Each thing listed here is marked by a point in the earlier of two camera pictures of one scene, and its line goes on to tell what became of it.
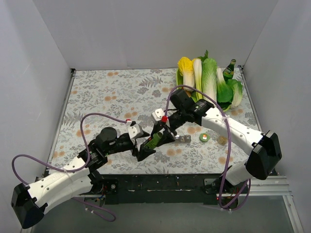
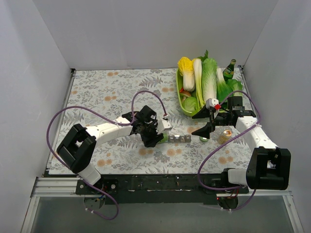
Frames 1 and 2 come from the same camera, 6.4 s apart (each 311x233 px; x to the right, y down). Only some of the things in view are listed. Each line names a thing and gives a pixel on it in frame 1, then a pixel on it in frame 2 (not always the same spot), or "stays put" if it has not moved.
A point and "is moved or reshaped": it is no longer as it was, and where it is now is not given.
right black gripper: x=168 y=127 to x=210 y=121
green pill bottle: x=153 y=142 is moved or reshaped
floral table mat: x=117 y=98 stays put
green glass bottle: x=228 y=72 stays put
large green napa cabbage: x=210 y=78 stays put
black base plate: x=159 y=189 stays put
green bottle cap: x=204 y=137 stays put
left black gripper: x=135 y=145 to x=152 y=134
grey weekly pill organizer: x=183 y=138 stays put
